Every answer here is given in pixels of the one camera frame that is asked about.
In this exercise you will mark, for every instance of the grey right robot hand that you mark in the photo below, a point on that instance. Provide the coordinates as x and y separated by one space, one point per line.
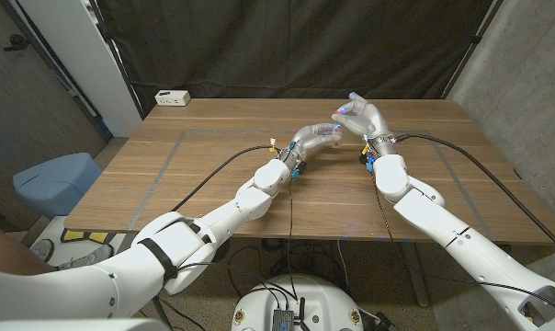
367 122

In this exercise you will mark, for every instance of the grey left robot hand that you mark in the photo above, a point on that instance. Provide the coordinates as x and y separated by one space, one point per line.
307 138

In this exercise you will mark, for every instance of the red headed screw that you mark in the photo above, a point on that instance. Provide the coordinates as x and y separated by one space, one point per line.
337 112

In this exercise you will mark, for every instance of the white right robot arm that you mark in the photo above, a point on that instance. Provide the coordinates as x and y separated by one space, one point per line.
424 211

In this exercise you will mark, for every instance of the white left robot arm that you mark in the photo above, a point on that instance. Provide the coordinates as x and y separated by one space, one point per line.
185 248

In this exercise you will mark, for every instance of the black backdrop cloth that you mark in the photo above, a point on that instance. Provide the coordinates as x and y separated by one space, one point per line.
282 46

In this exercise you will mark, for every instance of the black backdrop stand pole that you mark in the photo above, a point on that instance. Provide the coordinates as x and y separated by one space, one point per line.
119 62
476 39

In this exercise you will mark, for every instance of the wooden table panel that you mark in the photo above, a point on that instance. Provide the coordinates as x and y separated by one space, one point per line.
169 161

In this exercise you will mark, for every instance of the white power strip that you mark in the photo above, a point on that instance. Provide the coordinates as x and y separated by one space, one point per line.
172 97

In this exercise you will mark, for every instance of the white table leg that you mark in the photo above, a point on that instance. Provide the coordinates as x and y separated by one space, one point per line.
415 276

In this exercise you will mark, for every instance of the white robot torso base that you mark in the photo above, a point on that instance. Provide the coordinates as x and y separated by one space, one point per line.
323 299

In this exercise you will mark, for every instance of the grey electronics module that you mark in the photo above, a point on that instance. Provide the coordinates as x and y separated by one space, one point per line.
283 320

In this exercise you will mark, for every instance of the yellow black hazard strip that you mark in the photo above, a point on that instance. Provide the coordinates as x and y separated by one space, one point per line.
87 236

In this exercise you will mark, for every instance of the blue padded bin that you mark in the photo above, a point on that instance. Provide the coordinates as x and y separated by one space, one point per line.
57 184

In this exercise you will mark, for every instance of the white sneaker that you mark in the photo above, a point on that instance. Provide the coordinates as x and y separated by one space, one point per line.
41 249

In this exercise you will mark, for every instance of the person's bare leg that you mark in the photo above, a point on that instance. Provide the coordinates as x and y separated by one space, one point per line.
6 257

